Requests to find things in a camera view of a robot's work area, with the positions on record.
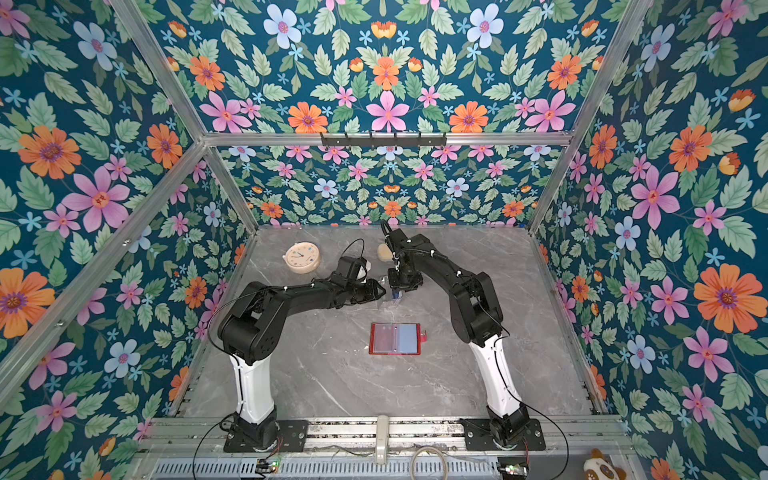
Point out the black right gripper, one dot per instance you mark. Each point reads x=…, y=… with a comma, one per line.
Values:
x=395, y=283

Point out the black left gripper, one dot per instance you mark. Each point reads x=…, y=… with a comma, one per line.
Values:
x=372, y=292

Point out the clear acrylic card stand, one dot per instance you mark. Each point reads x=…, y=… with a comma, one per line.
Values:
x=387, y=302

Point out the red leather card holder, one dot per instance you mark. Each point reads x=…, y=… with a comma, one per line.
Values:
x=396, y=339

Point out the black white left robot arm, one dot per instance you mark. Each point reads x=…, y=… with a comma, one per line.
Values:
x=253, y=326

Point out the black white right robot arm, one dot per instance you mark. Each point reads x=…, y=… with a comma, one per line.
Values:
x=476, y=317

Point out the beige glasses case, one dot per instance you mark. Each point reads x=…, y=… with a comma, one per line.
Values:
x=384, y=253

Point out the pink round alarm clock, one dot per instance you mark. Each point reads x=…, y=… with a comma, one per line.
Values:
x=302, y=258

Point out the black hook bar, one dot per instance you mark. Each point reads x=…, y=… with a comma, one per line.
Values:
x=371, y=140

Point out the white vent grille strip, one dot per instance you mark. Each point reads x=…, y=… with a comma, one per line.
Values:
x=327, y=468

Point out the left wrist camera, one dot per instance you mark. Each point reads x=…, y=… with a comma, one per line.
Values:
x=353, y=268

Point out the white rail clip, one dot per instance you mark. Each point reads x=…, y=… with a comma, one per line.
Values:
x=381, y=448

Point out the aluminium front rail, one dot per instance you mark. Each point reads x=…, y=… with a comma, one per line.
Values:
x=573, y=434

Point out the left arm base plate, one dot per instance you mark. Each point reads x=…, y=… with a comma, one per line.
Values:
x=271, y=436

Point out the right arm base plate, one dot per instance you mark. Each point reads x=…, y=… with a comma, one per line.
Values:
x=478, y=437

